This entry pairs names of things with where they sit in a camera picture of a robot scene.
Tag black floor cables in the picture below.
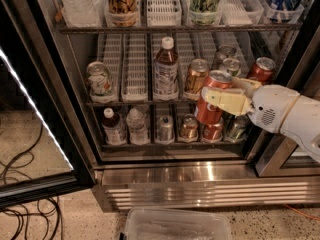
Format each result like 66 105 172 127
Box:
0 123 64 240

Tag white green soda can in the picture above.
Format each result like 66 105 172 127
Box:
219 58 241 76
87 61 113 96
212 45 237 70

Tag orange floor cable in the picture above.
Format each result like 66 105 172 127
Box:
283 203 320 222

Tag tall green can top shelf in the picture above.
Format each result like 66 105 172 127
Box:
189 0 220 25

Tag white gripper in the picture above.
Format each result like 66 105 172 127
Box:
201 77 300 133

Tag silver can bottom shelf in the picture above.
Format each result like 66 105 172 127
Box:
158 115 173 141

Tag stainless steel fridge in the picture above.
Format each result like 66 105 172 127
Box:
37 0 319 211

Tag small clear water bottle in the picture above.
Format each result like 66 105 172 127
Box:
126 108 149 145

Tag front green can bottom shelf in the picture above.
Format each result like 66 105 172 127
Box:
226 115 250 141

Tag red coke can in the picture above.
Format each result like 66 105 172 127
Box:
194 70 232 125
246 57 276 84

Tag front white green soda can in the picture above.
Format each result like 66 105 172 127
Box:
219 58 241 76

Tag clear plastic bin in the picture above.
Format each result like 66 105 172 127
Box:
120 208 232 240

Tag rear white green soda can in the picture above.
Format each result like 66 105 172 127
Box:
212 45 237 70

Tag red can bottom shelf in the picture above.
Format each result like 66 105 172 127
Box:
202 119 224 142

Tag small brown tea bottle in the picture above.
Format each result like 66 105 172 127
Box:
102 108 126 146

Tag copper can bottom shelf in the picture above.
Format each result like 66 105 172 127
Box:
179 114 198 139

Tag brown tea bottle white cap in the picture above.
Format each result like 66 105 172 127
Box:
154 36 179 100

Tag black glass fridge door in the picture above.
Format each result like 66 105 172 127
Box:
0 0 95 209

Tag left white green soda can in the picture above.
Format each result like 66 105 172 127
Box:
87 61 113 96

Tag large clear water bottle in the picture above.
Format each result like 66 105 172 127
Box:
62 0 103 28

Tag tall gold can top shelf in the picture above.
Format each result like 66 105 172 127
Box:
107 0 137 27

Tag gold soda can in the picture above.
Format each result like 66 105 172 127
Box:
184 58 209 94

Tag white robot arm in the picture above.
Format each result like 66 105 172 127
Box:
201 77 320 162

